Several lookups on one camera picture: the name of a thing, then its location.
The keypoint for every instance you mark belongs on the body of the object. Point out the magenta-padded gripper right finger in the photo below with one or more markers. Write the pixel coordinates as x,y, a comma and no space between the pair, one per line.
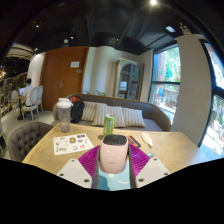
141,163

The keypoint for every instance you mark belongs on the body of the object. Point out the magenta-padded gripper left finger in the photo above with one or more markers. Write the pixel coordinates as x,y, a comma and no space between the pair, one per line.
85,165

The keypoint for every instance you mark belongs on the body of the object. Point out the pink computer mouse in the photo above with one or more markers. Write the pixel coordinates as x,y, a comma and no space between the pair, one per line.
113,156

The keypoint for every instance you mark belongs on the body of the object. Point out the blue cloud-shaped mouse pad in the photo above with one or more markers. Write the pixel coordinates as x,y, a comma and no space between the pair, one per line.
113,181

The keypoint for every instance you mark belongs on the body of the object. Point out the small teal packet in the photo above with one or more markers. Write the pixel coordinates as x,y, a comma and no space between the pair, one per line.
150,154

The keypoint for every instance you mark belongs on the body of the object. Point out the black flat case red stripe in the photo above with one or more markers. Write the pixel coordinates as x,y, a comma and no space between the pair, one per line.
134,141

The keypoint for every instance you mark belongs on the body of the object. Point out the white tube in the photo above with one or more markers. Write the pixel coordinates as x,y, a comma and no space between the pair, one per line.
146,139

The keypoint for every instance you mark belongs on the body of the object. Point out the white sticker sheet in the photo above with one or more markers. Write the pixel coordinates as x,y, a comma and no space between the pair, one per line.
71,144

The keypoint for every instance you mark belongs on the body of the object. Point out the striped cushion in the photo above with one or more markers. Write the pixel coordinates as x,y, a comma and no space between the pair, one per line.
119,116
135,118
99,115
88,111

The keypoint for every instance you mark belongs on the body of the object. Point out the green drink can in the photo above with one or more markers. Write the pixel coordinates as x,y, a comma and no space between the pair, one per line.
108,126

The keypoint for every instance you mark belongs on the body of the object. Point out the grey curved sofa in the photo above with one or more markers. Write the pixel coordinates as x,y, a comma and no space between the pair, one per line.
156,116

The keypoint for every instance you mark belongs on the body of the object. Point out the clear shaker bottle white lid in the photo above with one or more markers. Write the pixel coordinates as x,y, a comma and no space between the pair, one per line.
64,116

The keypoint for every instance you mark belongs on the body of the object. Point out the black backpack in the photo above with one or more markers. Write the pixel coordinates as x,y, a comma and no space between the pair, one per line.
77,111

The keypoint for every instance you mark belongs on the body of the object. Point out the grey tufted armchair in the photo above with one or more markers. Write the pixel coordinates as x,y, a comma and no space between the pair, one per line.
26,140

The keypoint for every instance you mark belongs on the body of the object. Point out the brown wooden door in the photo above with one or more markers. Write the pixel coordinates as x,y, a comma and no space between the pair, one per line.
60,86

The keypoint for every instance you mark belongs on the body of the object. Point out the arched glass-door cabinet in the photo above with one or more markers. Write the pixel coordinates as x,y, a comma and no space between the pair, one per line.
129,81

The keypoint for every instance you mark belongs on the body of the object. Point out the black-framed window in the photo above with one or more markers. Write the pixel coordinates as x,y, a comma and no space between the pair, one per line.
165,83
215,116

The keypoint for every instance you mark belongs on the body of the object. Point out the white dining chair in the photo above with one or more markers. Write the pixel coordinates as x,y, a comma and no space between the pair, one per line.
32,100

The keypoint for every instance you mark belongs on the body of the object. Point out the person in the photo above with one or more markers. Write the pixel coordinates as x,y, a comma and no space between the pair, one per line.
27,93

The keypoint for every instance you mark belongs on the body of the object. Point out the white door sign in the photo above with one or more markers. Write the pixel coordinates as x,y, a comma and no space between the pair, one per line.
75,64

